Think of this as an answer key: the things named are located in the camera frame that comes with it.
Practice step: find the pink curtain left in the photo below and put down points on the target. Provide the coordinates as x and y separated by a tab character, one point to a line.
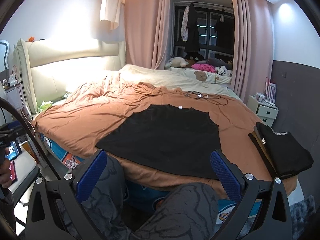
146	32

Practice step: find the stack of folded clothes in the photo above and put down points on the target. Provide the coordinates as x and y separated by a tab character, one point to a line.
282	154

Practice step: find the pink curtain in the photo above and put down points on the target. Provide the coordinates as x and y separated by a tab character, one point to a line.
146	32
253	47

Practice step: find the person's left hand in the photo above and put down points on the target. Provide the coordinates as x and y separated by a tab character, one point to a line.
5	172

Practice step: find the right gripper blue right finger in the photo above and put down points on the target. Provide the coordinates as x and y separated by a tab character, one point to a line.
228	175

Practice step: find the cream padded headboard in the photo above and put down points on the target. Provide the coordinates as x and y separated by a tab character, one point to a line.
50	68

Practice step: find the hanging beige garment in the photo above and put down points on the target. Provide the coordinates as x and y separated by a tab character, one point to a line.
110	12

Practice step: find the green tissue pack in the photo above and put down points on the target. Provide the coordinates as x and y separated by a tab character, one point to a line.
44	106

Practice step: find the striped pink bag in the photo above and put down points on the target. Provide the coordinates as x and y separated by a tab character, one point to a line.
270	91

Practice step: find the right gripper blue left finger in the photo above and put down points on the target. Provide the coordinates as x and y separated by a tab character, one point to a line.
88	175

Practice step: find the cream bed sheet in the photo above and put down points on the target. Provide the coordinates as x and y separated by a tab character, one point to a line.
172	80

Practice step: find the hanging black garment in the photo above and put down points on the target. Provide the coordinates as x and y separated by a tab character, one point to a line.
192	43

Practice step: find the pink cloth on bed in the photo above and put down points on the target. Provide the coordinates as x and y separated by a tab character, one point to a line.
204	67

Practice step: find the white bedside cabinet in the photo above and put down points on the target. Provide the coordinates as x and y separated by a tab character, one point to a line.
265	112

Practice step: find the hanging floral garment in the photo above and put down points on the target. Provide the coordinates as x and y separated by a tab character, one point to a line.
184	29

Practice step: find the white plush toy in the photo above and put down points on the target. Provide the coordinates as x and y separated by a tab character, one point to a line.
177	62

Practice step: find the orange-brown blanket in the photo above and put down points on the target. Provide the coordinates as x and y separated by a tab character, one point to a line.
97	109

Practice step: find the black t-shirt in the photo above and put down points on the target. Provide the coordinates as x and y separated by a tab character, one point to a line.
169	139

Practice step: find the pink curtain right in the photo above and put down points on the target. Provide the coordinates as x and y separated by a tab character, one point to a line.
253	47

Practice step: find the bear print pillow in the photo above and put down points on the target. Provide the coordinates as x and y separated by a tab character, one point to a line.
205	77

